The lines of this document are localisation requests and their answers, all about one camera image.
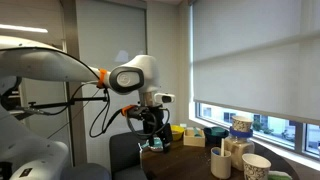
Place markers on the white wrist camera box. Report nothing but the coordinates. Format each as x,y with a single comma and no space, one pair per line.
164,98

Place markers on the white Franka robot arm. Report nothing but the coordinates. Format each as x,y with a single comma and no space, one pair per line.
40,63

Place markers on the plastic jar with blue lid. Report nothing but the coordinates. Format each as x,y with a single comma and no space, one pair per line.
239,150

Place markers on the teal measuring scoop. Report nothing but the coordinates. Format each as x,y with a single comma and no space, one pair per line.
145,145

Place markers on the large grey roller blind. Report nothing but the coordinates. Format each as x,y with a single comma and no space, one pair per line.
253,56

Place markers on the patterned paper cup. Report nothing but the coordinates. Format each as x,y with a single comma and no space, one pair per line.
256,168
242,123

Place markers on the green white packet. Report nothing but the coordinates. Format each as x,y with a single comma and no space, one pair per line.
279,175

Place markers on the teal small bowl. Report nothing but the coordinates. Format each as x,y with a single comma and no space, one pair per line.
217,131

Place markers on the ceiling strip light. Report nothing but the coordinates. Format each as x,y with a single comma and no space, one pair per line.
23,28

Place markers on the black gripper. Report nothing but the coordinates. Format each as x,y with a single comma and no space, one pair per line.
150,121

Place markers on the dark blue bowl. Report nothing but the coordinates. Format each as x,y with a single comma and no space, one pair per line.
213,138

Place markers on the yellow bowl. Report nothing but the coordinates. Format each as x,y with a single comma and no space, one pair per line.
177,132

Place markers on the dark grey chair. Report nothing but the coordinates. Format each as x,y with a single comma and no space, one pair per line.
125,153

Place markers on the narrow grey roller blind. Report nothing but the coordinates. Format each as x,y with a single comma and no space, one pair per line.
110,36

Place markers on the white spoon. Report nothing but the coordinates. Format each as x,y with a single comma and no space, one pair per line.
222,146

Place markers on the white cup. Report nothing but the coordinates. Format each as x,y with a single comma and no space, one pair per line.
220,165

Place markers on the black camera mount rod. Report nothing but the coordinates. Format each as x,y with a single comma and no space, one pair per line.
53,104

